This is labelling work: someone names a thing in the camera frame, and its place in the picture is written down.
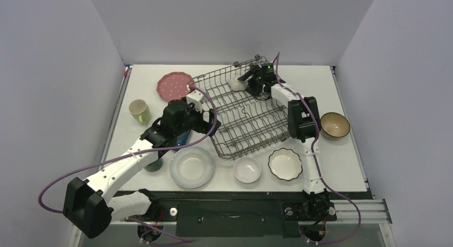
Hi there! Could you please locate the aluminium rail frame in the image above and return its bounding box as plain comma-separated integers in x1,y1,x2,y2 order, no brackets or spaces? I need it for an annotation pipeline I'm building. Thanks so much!
67,199,396,246

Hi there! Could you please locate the white round bowl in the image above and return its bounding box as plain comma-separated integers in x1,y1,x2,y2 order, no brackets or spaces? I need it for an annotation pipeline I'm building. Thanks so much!
233,157,262,183

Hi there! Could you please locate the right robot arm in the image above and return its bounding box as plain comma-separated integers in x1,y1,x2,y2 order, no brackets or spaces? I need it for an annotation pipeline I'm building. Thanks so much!
229,63,330,221

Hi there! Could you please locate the dark green mug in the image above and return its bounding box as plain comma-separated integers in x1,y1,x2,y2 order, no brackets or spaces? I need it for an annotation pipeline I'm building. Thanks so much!
144,159,163,172

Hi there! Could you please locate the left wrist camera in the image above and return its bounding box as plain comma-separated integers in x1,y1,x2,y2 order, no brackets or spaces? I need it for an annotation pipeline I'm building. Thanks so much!
185,90,206,105

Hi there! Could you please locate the brown floral mug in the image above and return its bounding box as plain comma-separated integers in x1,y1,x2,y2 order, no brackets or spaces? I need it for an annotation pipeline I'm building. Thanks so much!
321,112,351,141

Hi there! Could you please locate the small white cup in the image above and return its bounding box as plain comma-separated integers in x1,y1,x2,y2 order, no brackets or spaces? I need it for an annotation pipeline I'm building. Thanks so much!
228,77,248,92

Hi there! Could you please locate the blue leaf-shaped plate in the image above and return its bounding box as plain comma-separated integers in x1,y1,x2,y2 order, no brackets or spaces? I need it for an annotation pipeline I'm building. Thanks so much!
176,132,191,146

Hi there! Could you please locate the white deep plate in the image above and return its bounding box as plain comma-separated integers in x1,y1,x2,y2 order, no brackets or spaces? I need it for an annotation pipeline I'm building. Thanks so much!
169,146,215,189

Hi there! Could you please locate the pink polka dot plate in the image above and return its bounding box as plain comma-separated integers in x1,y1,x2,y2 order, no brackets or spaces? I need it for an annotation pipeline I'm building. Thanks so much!
156,72,194,102

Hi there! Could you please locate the white fluted bowl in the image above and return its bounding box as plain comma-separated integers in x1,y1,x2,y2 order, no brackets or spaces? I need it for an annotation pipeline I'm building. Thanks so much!
268,148,303,181

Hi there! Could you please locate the light green mug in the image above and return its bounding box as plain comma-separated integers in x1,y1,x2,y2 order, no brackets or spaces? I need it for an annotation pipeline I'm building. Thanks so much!
128,99,151,125

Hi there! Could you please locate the grey wire dish rack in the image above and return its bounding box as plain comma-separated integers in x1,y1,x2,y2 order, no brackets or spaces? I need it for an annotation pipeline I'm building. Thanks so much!
194,55,290,159

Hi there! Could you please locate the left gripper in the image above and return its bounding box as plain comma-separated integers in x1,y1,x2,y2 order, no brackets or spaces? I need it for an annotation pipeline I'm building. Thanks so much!
175,102,220,137

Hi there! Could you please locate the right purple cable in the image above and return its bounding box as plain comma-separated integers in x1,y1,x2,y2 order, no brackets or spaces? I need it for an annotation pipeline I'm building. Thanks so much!
273,52,362,245

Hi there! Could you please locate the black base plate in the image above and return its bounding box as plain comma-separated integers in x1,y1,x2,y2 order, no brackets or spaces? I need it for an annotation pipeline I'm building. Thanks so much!
88,190,372,239

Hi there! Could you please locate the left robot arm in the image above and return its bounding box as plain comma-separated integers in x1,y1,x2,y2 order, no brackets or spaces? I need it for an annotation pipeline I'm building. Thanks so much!
63,98,221,238

